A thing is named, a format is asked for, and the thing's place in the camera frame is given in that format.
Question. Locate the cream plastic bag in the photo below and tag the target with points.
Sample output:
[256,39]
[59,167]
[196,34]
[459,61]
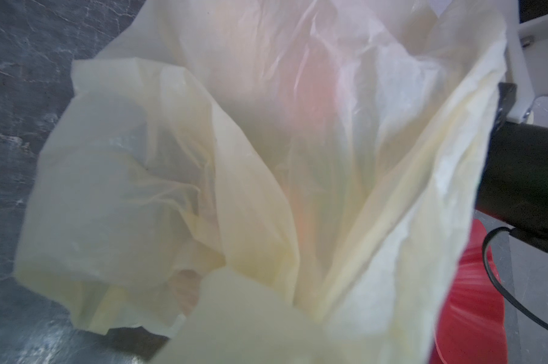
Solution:
[269,181]

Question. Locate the red flower-shaped plate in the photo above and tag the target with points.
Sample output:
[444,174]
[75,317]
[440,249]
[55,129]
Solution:
[471,324]

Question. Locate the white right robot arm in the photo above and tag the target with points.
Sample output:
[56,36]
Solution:
[514,186]

